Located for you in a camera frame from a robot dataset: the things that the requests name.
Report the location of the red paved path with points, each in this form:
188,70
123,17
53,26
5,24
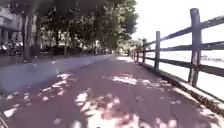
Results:
110,86

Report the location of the row of trees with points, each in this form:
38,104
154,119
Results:
83,23

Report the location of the grey water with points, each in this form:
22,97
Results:
207,85

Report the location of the building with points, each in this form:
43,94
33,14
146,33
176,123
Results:
8,23

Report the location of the dark wooden rail fence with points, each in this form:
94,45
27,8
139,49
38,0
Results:
195,40

